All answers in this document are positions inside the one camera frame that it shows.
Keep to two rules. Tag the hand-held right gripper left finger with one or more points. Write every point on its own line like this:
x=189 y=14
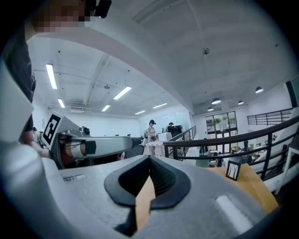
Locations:
x=81 y=198

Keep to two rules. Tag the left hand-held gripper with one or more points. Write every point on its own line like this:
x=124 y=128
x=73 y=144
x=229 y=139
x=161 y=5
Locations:
x=56 y=127

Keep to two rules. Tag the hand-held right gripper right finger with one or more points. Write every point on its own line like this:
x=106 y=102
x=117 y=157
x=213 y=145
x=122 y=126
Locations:
x=198 y=210

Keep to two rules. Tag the person's left hand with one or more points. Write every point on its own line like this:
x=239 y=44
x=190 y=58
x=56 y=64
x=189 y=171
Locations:
x=70 y=151

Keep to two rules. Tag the black office chair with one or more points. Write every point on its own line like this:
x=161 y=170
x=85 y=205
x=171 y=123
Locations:
x=135 y=149

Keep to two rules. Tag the white cart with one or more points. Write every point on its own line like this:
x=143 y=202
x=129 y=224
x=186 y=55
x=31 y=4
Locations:
x=155 y=147

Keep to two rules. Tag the white box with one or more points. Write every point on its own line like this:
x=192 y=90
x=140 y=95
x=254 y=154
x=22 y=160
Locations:
x=165 y=136

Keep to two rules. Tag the round ceiling fixture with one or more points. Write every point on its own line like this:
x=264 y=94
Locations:
x=107 y=86
x=206 y=51

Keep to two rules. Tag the wooden table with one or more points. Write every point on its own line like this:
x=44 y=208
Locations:
x=252 y=184

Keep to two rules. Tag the black monitor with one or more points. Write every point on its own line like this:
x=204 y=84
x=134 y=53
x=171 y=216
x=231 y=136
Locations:
x=176 y=131

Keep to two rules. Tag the black metal railing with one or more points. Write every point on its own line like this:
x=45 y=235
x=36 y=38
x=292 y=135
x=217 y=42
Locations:
x=210 y=141

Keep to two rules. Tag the black-framed glass doors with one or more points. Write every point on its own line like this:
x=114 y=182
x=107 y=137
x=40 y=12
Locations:
x=220 y=123

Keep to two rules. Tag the row of ceiling tube lights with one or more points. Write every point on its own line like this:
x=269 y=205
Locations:
x=51 y=77

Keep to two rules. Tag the white side table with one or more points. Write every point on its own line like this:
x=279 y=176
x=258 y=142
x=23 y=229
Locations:
x=288 y=163

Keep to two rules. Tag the black balcony railing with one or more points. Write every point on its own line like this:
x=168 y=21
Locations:
x=268 y=116

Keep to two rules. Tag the person's face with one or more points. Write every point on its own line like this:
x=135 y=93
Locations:
x=58 y=16

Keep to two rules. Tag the small camera on gripper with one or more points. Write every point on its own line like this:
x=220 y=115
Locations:
x=86 y=130

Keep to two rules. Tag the black picture frame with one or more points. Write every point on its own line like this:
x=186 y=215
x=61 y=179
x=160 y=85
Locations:
x=233 y=170

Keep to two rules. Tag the black head-mounted camera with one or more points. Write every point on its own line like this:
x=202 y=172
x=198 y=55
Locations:
x=102 y=8

